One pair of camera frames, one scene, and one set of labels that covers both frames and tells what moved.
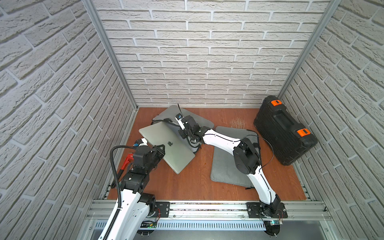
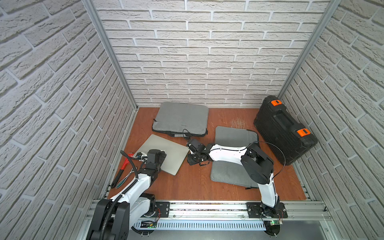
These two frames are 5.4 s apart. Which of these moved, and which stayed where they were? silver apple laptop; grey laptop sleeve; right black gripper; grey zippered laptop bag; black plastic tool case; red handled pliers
Moved: right black gripper; silver apple laptop; grey zippered laptop bag
Stayed: black plastic tool case; grey laptop sleeve; red handled pliers
